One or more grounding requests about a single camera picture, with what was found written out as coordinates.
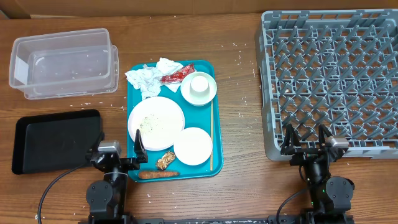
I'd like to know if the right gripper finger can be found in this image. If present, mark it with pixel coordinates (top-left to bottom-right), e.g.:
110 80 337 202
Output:
318 124 333 148
281 124 301 151

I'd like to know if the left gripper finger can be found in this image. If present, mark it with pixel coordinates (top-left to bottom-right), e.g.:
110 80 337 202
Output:
134 129 147 159
91 132 104 152

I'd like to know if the white napkin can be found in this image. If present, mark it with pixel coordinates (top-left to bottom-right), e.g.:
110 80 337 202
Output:
156 58 183 93
125 65 163 100

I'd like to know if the red snack wrapper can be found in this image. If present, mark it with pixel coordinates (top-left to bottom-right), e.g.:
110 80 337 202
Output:
160 63 196 84

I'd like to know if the white paper cup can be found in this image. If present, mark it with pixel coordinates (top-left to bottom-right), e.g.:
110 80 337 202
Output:
190 75 210 97

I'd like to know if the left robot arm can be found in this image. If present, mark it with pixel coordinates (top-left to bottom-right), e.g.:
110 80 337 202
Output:
85 130 148 223

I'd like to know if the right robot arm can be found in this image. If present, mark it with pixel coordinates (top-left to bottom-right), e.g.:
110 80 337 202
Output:
275 124 355 224

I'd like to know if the grey dishwasher rack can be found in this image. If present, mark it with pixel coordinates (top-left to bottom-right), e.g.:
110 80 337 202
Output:
256 9 397 161

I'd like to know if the clear plastic waste bin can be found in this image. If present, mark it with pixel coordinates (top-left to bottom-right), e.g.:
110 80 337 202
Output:
9 28 119 100

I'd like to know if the orange carrot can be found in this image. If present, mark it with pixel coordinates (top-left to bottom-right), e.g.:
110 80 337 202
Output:
139 170 180 180

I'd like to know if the gold foil wrapper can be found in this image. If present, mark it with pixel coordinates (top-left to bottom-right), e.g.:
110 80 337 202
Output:
155 151 176 170

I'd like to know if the large pink plate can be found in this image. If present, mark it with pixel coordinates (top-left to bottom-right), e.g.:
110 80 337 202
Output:
127 96 185 151

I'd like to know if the black rectangular tray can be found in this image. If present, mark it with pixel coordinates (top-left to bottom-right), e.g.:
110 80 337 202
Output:
12 110 103 175

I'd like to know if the teal plastic serving tray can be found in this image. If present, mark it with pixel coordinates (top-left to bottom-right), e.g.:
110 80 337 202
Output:
126 60 224 182

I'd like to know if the pale green bowl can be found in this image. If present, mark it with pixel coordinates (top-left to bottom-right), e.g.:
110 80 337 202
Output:
180 72 217 106

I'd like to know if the wooden chopstick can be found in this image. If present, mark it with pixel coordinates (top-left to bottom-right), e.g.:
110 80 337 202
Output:
210 100 214 171

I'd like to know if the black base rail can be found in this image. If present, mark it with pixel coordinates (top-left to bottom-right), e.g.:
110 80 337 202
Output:
133 215 301 224

